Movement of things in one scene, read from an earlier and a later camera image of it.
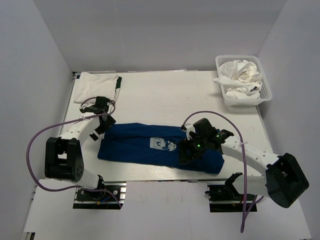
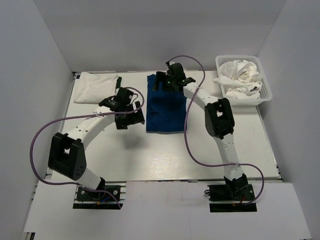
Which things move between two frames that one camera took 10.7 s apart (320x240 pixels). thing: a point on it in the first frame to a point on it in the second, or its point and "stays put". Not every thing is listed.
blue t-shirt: x=153 y=145 to x=166 y=111
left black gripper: x=110 y=122 to x=137 y=117
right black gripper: x=185 y=145 to x=162 y=76
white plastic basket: x=265 y=92 stays put
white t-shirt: x=243 y=78 stays put
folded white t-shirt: x=90 y=85 stays put
